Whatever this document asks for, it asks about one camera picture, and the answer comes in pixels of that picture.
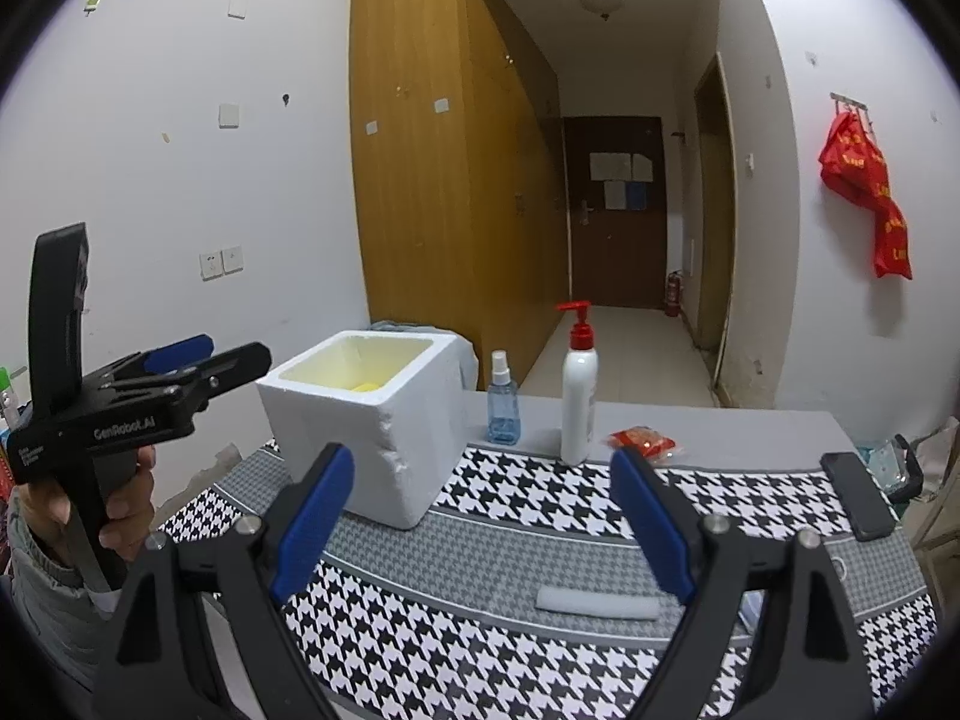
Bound left hand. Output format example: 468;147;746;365
17;443;158;568

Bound red snack packet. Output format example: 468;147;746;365
607;426;679;463

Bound houndstooth table mat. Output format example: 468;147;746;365
152;437;944;720

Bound white foam box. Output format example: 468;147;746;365
257;330;477;530

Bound white pump lotion bottle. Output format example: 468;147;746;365
556;301;599;466

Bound black smartphone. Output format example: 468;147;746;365
820;452;895;541

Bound blue spray bottle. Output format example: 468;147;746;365
487;349;521;445

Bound red fire extinguisher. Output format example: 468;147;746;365
664;270;683;317

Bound wooden wardrobe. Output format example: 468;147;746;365
348;0;568;380

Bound dark brown door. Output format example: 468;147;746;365
563;115;667;309

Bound red hanging bag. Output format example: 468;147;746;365
818;109;913;280

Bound ceiling lamp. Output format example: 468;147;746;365
579;0;625;21

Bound wall power socket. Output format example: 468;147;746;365
199;245;244;281

